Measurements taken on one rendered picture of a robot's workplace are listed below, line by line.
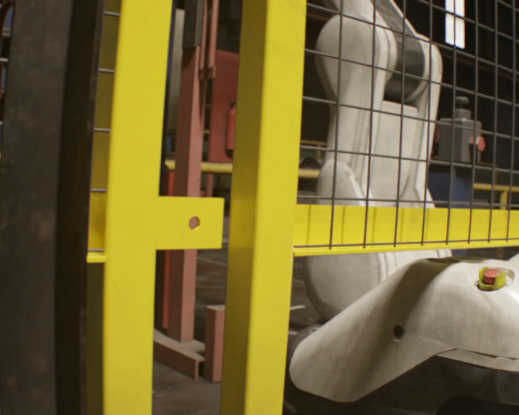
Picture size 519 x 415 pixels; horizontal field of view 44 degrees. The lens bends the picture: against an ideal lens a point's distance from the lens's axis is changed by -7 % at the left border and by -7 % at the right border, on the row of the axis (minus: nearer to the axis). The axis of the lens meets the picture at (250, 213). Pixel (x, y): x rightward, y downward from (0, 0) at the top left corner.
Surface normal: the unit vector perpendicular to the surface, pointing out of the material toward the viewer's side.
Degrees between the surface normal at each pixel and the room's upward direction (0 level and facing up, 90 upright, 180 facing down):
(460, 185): 90
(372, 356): 90
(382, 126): 98
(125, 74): 90
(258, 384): 90
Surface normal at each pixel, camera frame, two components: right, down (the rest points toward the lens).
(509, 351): -0.55, 0.00
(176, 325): -0.79, -0.01
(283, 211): 0.61, 0.07
